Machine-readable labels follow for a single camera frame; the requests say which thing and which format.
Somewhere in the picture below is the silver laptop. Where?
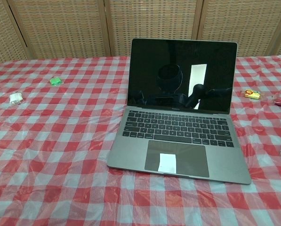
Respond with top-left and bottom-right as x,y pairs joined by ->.
106,38 -> 253,186

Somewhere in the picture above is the red white checkered tablecloth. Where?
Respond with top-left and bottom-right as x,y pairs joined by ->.
0,54 -> 281,226

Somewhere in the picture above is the woven bamboo folding screen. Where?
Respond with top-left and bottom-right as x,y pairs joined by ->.
0,0 -> 281,68

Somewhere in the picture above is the green wrapped eraser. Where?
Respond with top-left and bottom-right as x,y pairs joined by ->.
49,76 -> 64,87

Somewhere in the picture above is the yellow cartoon eraser in wrapper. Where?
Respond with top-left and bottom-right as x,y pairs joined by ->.
240,89 -> 265,100

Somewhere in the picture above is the white wrapped charger plug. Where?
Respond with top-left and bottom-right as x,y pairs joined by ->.
8,91 -> 24,105

